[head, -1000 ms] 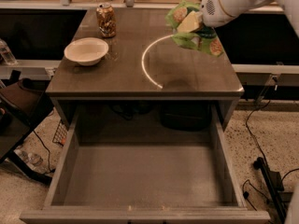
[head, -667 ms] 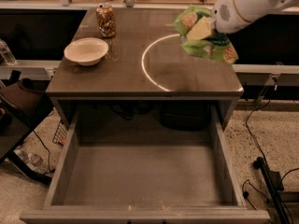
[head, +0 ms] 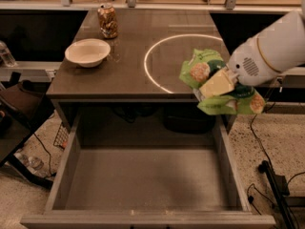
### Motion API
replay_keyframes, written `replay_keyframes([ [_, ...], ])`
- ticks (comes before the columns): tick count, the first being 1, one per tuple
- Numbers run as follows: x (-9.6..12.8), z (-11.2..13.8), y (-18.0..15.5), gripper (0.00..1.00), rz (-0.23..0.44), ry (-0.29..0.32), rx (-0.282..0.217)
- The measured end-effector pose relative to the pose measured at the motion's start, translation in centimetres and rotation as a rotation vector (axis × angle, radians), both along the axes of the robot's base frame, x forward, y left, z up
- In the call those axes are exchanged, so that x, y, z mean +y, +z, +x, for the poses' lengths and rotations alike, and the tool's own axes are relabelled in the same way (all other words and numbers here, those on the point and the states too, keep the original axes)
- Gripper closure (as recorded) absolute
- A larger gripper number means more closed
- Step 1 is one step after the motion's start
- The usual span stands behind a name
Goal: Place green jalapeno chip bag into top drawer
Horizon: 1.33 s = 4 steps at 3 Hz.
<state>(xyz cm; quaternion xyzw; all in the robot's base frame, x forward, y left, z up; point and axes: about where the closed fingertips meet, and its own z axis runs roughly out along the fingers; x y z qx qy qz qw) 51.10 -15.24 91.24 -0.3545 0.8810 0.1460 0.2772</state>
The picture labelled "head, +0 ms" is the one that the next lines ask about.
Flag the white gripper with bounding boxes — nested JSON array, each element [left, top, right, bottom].
[[198, 35, 282, 99]]

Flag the green jalapeno chip bag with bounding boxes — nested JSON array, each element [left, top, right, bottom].
[[179, 49, 265, 115]]

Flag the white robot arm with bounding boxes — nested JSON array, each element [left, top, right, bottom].
[[193, 10, 305, 100]]

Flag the black bag under cabinet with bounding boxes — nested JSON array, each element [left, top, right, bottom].
[[163, 103, 215, 134]]

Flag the grey cabinet with counter top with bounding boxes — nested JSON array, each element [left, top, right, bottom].
[[48, 9, 230, 132]]

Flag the open grey top drawer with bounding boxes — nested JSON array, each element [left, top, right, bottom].
[[21, 107, 275, 229]]

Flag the black stand on floor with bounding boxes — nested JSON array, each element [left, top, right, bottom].
[[258, 160, 296, 229]]

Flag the brown patterned soda can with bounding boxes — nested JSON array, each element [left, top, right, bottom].
[[97, 3, 118, 39]]

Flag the white paper bowl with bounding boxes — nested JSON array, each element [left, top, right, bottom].
[[65, 38, 111, 68]]

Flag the plastic water bottle on floor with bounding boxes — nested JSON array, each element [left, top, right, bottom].
[[14, 153, 49, 178]]

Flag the clear plastic water bottle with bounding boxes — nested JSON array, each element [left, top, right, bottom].
[[0, 41, 17, 67]]

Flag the black floor cable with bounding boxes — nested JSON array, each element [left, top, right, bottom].
[[249, 102, 277, 169]]

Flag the grey metal shelf rail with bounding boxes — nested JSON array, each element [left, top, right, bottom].
[[0, 0, 305, 15]]

